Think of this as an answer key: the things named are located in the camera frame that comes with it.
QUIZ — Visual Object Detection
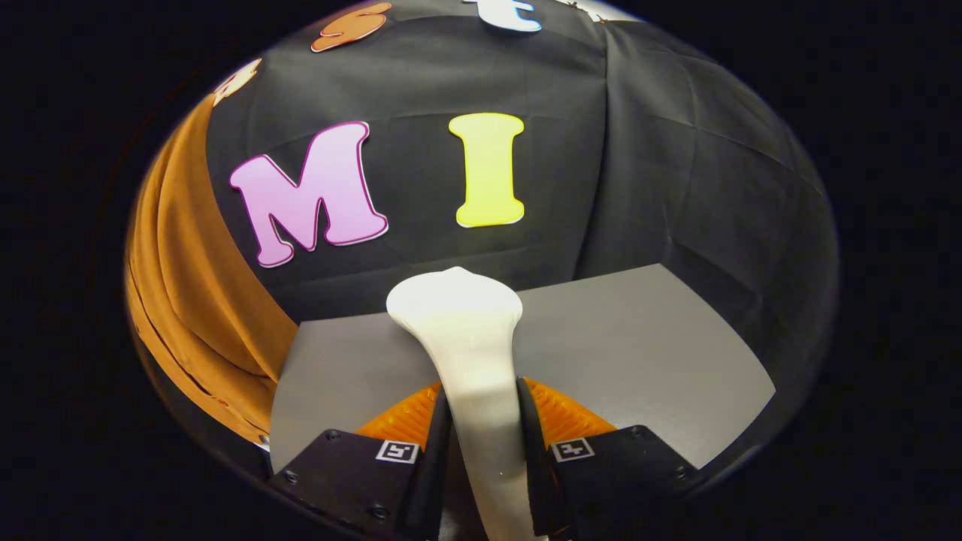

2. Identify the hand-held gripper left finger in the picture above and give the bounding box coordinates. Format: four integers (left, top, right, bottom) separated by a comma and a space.
269, 382, 454, 541

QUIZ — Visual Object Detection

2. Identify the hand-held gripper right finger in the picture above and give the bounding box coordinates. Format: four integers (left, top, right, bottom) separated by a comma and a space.
516, 376, 707, 541

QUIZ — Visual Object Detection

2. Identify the white garment steamer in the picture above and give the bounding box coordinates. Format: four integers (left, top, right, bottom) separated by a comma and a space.
386, 266, 549, 541

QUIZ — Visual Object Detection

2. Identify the orange button-up shirt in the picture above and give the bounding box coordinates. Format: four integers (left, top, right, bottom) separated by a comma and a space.
124, 94, 299, 446

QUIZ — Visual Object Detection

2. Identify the grey table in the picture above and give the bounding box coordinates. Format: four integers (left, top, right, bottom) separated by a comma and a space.
269, 263, 776, 474

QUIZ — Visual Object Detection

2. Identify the black backdrop cloth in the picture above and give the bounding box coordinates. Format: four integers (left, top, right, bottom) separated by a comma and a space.
143, 0, 839, 482

